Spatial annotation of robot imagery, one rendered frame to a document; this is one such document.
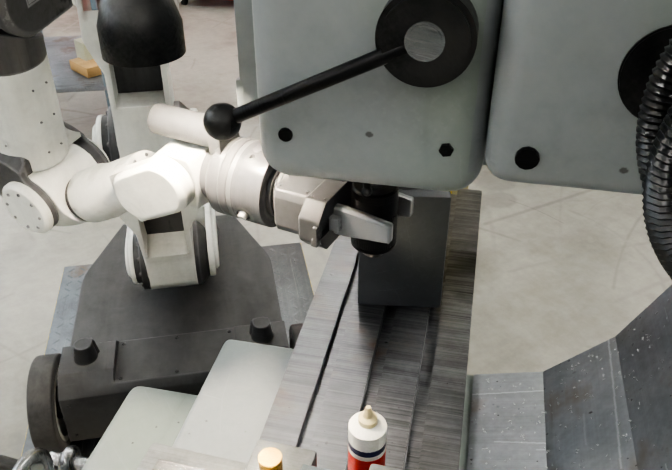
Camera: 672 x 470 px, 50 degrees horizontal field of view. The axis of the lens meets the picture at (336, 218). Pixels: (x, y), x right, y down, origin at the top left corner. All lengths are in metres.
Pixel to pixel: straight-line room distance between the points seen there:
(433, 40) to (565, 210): 2.73
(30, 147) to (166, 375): 0.67
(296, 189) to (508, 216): 2.42
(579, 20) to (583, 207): 2.76
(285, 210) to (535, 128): 0.29
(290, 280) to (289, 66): 1.47
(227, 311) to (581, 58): 1.25
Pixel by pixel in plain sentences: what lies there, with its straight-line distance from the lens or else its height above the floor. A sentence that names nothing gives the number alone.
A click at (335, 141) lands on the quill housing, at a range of 0.58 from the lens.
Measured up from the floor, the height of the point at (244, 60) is 1.39.
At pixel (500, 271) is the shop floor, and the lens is 2.77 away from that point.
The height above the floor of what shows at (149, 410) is 0.75.
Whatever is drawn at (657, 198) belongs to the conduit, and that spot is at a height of 1.43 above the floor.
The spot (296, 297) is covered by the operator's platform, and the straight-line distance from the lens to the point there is 1.94.
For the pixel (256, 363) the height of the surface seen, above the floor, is 0.87.
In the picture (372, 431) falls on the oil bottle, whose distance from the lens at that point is 0.77.
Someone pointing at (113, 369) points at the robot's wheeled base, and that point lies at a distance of 1.50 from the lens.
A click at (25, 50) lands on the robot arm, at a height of 1.34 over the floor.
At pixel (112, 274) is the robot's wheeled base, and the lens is 1.82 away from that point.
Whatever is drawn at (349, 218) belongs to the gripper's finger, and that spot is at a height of 1.24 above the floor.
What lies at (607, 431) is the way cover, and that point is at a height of 0.96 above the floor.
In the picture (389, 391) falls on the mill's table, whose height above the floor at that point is 0.95.
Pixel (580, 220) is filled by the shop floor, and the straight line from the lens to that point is 3.16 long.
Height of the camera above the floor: 1.62
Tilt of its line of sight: 33 degrees down
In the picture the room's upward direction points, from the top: straight up
